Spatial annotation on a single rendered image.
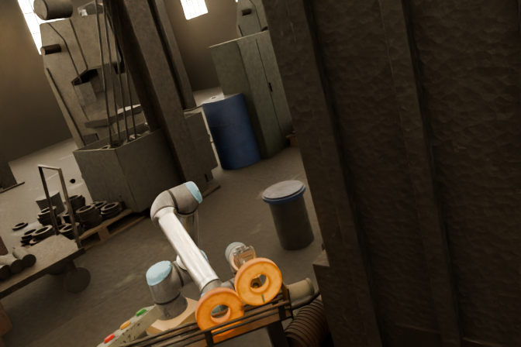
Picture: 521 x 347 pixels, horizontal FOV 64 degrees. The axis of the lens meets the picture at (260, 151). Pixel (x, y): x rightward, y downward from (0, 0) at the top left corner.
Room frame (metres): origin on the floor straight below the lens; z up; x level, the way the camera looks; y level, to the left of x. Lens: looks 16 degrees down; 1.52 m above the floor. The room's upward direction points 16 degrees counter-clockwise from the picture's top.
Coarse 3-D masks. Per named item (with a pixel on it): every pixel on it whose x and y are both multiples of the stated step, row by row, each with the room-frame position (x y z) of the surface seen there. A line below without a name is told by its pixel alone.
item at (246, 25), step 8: (240, 0) 9.69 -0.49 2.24; (248, 0) 9.50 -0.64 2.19; (256, 0) 9.32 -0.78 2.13; (240, 8) 9.74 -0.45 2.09; (248, 8) 9.55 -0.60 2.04; (256, 8) 9.37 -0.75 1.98; (240, 16) 9.80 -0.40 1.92; (248, 16) 9.61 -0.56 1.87; (256, 16) 9.42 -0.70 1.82; (264, 16) 9.23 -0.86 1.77; (240, 24) 9.85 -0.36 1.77; (248, 24) 9.66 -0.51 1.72; (256, 24) 9.47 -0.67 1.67; (264, 24) 9.27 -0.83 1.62; (240, 32) 9.87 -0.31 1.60; (248, 32) 9.71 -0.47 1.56; (256, 32) 9.52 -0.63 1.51
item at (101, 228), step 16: (48, 208) 4.27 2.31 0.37; (80, 208) 4.05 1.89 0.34; (96, 208) 4.01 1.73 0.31; (112, 208) 4.10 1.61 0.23; (48, 224) 4.13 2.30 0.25; (64, 224) 4.11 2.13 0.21; (80, 224) 4.10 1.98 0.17; (96, 224) 3.96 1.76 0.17; (128, 224) 4.11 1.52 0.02; (32, 240) 3.89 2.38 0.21; (80, 240) 3.75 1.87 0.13; (96, 240) 3.91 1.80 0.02
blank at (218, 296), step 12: (216, 288) 1.19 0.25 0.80; (228, 288) 1.20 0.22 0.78; (204, 300) 1.16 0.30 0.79; (216, 300) 1.16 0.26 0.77; (228, 300) 1.17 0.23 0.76; (240, 300) 1.18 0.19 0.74; (204, 312) 1.15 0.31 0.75; (228, 312) 1.19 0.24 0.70; (240, 312) 1.18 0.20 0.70; (204, 324) 1.15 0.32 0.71; (216, 324) 1.16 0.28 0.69
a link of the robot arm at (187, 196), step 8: (184, 184) 1.93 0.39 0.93; (192, 184) 1.92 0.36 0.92; (168, 192) 1.88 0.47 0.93; (176, 192) 1.88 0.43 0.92; (184, 192) 1.88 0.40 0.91; (192, 192) 1.89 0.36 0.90; (176, 200) 1.85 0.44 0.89; (184, 200) 1.87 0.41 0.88; (192, 200) 1.89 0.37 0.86; (200, 200) 1.91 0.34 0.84; (176, 208) 1.85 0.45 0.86; (184, 208) 1.88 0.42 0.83; (192, 208) 1.91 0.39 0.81; (184, 216) 1.92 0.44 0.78; (192, 216) 1.94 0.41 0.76; (184, 224) 1.95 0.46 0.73; (192, 224) 1.96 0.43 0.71; (192, 232) 1.99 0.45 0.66; (176, 264) 2.15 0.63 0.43; (184, 272) 2.11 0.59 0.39; (184, 280) 2.10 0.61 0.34; (192, 280) 2.14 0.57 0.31
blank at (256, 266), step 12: (252, 264) 1.19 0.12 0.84; (264, 264) 1.20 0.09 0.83; (240, 276) 1.18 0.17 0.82; (252, 276) 1.19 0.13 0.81; (276, 276) 1.21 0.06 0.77; (240, 288) 1.18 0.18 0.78; (252, 288) 1.21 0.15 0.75; (264, 288) 1.21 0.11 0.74; (276, 288) 1.20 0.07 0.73; (252, 300) 1.18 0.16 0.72; (264, 300) 1.19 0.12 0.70
